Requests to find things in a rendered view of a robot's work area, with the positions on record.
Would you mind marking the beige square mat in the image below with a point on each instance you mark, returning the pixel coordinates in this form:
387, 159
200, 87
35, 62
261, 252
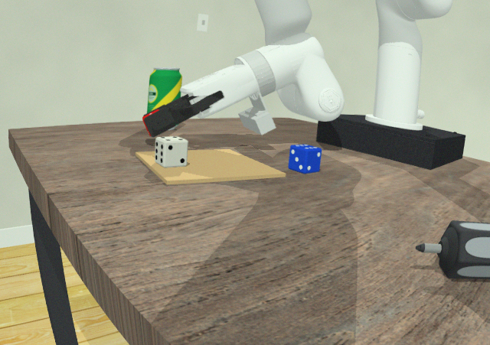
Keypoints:
210, 166

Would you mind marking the black and grey screwdriver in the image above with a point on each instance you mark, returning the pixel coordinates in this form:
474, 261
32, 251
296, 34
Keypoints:
464, 250

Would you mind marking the green soda can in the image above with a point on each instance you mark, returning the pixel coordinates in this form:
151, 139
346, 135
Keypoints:
164, 86

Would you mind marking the white die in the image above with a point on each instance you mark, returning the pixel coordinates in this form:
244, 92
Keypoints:
171, 151

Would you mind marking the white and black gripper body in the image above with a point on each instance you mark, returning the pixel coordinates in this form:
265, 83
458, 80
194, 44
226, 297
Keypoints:
236, 83

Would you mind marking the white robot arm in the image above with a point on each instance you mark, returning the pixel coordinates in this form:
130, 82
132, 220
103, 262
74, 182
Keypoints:
294, 57

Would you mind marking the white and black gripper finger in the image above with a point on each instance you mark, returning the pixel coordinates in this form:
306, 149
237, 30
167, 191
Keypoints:
170, 104
167, 118

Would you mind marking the blue die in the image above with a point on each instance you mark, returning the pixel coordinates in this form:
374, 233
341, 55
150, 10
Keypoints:
304, 158

